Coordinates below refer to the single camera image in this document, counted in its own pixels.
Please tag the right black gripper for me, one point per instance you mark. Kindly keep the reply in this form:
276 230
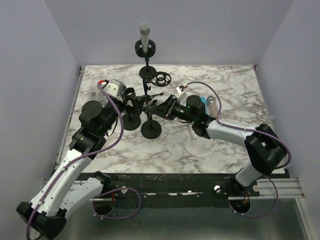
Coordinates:
166 109

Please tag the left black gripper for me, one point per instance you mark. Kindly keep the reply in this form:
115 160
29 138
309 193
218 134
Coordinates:
128 108

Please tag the black round-base holder stand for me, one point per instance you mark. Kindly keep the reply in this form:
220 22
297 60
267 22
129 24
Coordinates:
131 121

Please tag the black tripod shock-mount stand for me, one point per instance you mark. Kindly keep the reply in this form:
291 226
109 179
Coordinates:
161 79

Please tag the black round-base clip stand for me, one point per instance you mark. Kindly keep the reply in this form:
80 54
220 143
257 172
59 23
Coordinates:
150 129

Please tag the black round-base shock-mount stand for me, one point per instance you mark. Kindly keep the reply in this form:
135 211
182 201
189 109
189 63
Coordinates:
147 72

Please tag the blue microphone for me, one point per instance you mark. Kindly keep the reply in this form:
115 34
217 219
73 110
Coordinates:
203 101

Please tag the glitter microphone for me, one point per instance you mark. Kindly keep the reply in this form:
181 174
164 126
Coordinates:
212 106

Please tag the silver microphone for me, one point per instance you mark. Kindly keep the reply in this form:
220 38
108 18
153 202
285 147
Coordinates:
144 31

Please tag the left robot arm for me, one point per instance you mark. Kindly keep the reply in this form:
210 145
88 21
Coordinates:
102 128

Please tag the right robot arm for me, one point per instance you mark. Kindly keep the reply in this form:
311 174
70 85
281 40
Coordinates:
264 150

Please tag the clear plastic screw box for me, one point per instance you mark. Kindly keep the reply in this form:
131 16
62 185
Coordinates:
97 96

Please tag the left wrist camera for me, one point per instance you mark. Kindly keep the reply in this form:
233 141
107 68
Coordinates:
112 87

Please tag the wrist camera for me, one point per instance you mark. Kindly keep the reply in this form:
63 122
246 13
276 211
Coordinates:
112 87
181 90

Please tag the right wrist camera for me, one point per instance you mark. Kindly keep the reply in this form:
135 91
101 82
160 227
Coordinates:
181 90

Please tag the black front mounting rail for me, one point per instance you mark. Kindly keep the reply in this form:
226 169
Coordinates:
165 190

